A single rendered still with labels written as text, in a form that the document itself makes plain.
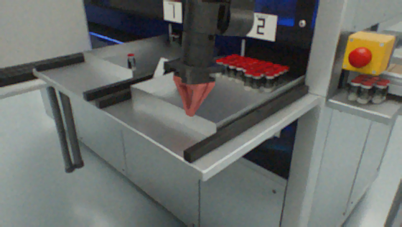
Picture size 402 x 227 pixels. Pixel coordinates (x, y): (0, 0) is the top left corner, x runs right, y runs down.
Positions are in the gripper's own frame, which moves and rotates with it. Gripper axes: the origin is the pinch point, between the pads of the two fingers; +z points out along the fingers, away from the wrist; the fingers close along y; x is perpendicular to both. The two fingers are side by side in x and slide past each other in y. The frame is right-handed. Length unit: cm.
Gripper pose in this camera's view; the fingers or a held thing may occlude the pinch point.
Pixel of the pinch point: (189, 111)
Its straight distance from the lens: 57.2
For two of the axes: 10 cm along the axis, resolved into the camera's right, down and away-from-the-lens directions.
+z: -1.2, 9.4, 3.3
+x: -7.2, -3.1, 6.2
